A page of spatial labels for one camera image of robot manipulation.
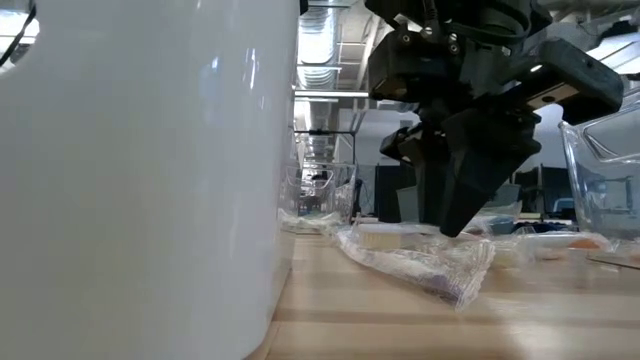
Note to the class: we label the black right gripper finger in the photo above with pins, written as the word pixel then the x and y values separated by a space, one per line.
pixel 485 160
pixel 432 170

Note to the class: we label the narrow clear plastic bin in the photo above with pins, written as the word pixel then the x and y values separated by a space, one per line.
pixel 325 190

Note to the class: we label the orange toothbrush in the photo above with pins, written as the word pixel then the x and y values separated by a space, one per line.
pixel 565 243

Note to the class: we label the wide clear plastic bin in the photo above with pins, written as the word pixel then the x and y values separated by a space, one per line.
pixel 610 210

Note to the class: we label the green toothbrush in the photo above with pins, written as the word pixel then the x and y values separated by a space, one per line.
pixel 305 222

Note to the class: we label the white plastic bin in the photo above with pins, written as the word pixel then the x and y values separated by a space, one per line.
pixel 150 200

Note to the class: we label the long ceiling light bar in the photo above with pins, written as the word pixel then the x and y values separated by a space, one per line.
pixel 330 93

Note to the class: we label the wide silver ventilation duct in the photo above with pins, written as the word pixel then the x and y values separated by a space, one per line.
pixel 315 40

